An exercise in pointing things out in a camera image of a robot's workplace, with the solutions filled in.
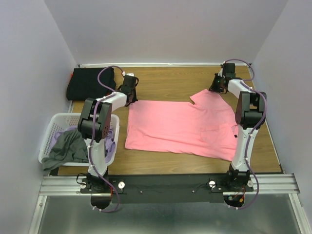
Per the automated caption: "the pink t shirt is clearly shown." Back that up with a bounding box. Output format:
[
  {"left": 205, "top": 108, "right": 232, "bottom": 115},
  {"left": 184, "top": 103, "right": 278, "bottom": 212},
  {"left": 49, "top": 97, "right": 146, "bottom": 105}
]
[{"left": 125, "top": 89, "right": 238, "bottom": 161}]

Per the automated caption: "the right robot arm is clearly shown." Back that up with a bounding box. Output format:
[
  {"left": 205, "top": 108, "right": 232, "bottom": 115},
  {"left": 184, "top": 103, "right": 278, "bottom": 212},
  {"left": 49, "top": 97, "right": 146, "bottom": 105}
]
[{"left": 209, "top": 59, "right": 267, "bottom": 191}]

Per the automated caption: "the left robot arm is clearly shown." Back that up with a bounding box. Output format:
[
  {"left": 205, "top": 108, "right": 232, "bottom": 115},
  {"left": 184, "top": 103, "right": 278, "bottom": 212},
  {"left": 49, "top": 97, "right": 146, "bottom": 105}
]
[{"left": 78, "top": 74, "right": 139, "bottom": 193}]

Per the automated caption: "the black folded t shirt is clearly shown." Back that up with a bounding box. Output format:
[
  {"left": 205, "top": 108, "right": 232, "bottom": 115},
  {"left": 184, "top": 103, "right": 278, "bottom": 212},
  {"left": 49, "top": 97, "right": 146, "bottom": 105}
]
[{"left": 66, "top": 68, "right": 112, "bottom": 101}]

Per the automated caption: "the lavender t shirt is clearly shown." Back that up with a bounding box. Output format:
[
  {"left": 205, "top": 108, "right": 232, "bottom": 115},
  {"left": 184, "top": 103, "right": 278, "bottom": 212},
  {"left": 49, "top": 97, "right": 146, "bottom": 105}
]
[{"left": 50, "top": 125, "right": 116, "bottom": 165}]

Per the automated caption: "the grey t shirt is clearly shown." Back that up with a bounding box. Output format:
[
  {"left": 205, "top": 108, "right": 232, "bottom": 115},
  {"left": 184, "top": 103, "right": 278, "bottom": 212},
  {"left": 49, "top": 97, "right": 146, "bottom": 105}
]
[{"left": 42, "top": 129, "right": 88, "bottom": 171}]

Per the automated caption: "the white plastic laundry basket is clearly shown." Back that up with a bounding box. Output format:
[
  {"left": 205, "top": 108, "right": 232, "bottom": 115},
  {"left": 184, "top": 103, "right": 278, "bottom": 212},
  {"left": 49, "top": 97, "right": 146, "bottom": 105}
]
[{"left": 38, "top": 113, "right": 120, "bottom": 166}]

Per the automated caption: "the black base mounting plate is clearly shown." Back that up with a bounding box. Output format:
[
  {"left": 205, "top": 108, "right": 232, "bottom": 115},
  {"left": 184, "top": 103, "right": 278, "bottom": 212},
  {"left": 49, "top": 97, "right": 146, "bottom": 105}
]
[{"left": 76, "top": 173, "right": 254, "bottom": 208}]

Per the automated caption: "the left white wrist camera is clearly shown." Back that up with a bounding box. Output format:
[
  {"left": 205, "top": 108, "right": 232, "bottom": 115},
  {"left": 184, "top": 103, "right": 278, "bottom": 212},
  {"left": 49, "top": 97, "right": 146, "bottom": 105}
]
[{"left": 121, "top": 72, "right": 135, "bottom": 77}]

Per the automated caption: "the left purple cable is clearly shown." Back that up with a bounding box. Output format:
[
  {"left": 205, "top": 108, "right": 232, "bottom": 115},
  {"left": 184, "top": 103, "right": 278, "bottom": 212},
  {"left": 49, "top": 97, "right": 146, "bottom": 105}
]
[{"left": 86, "top": 65, "right": 127, "bottom": 213}]

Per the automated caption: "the white wall base trim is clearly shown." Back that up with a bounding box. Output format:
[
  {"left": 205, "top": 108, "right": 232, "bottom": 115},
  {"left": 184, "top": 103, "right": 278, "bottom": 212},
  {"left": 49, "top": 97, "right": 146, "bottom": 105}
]
[{"left": 78, "top": 62, "right": 251, "bottom": 68}]

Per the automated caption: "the aluminium extrusion rail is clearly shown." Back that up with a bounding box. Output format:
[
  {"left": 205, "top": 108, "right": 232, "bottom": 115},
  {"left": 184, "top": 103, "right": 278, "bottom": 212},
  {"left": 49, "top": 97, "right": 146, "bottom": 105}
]
[{"left": 39, "top": 174, "right": 300, "bottom": 196}]

